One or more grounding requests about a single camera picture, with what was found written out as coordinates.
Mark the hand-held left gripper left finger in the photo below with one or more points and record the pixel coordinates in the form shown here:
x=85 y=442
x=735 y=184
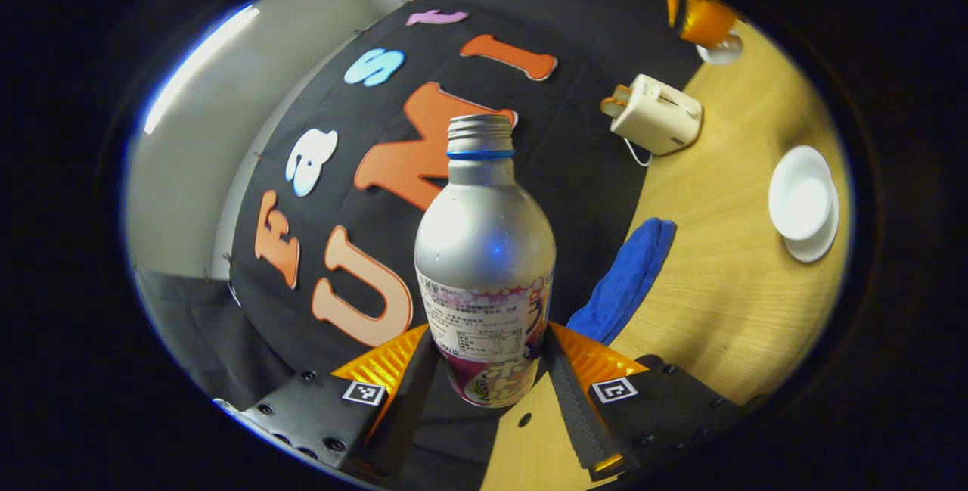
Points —
x=404 y=408

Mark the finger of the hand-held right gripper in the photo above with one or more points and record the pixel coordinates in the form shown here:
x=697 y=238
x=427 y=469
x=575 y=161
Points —
x=672 y=3
x=707 y=22

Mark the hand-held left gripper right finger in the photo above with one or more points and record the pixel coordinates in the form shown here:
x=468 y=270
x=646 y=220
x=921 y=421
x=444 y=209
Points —
x=571 y=400

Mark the white teacup lid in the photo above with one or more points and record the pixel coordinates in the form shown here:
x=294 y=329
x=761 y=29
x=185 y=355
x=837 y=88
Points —
x=722 y=54

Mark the silver water bottle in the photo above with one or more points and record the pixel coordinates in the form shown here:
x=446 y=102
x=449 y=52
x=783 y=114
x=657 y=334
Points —
x=484 y=249

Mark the white teacup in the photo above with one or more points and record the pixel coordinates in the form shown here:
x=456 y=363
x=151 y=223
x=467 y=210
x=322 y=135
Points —
x=802 y=192

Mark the black backdrop cloth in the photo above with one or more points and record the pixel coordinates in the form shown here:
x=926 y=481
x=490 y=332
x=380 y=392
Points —
x=590 y=29

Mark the white toaster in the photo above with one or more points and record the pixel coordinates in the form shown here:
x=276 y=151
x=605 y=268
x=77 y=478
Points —
x=658 y=116

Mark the brown toast slice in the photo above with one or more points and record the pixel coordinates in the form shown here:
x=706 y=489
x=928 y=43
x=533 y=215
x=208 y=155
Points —
x=614 y=110
x=614 y=95

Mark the blue folded towel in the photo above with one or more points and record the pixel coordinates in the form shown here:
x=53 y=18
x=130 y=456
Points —
x=624 y=283

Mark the white saucer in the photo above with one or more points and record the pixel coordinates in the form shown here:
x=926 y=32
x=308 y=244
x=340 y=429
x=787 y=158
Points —
x=820 y=245

